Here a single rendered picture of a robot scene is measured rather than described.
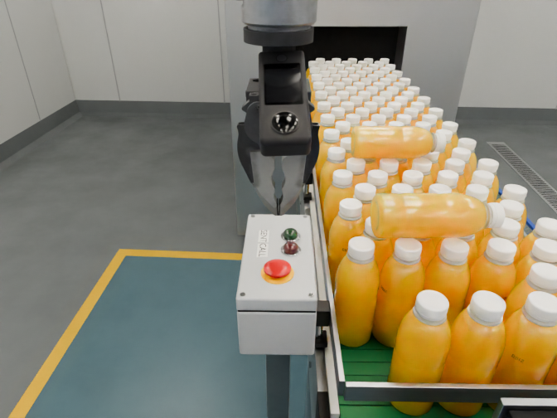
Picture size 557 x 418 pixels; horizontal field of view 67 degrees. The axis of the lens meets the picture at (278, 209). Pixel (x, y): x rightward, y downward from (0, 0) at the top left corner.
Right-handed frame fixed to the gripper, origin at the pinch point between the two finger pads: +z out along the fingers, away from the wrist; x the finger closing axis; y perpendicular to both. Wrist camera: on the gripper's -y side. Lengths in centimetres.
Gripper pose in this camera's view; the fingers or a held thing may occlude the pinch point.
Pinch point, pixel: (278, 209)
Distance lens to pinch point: 50.5
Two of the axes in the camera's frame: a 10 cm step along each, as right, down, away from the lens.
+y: 0.2, -5.1, 8.6
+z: 0.0, 8.6, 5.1
